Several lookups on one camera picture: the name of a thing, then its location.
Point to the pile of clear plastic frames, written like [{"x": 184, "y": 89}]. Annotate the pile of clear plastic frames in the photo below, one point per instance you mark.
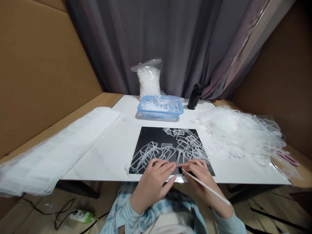
[{"x": 190, "y": 143}]

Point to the black square work mat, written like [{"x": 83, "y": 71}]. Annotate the black square work mat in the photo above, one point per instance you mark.
[{"x": 146, "y": 140}]

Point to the clear zip bag white parts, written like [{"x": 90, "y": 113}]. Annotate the clear zip bag white parts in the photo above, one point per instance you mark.
[{"x": 149, "y": 81}]

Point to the flat clear plastic bag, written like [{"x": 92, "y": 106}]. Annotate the flat clear plastic bag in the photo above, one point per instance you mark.
[{"x": 287, "y": 170}]

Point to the person's right hand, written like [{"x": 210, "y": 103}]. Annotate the person's right hand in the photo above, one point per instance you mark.
[{"x": 203, "y": 181}]

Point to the person's left hand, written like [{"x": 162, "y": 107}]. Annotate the person's left hand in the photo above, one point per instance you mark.
[{"x": 151, "y": 181}]

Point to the stack of white mesh sheets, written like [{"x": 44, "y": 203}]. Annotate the stack of white mesh sheets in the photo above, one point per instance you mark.
[{"x": 56, "y": 151}]

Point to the white green power strip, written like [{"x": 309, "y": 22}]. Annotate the white green power strip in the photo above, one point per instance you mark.
[{"x": 80, "y": 215}]

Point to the pink pen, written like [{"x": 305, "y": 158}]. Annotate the pink pen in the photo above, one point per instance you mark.
[{"x": 290, "y": 159}]

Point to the thin white stick tool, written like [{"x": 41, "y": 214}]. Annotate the thin white stick tool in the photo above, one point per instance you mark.
[{"x": 215, "y": 192}]

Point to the person's body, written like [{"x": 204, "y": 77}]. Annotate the person's body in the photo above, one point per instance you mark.
[{"x": 181, "y": 202}]

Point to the black bottle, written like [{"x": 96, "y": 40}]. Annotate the black bottle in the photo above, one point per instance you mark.
[{"x": 193, "y": 97}]

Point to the grey curtain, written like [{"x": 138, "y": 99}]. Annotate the grey curtain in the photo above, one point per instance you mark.
[{"x": 146, "y": 36}]

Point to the blue plastic mesh basket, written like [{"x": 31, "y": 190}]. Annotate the blue plastic mesh basket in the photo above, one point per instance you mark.
[{"x": 146, "y": 112}]

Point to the heap of clear plastic scraps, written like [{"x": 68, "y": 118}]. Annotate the heap of clear plastic scraps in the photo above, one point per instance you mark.
[{"x": 234, "y": 129}]

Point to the brown cardboard panel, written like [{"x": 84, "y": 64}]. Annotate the brown cardboard panel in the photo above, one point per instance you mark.
[
  {"x": 36, "y": 73},
  {"x": 280, "y": 73}
]

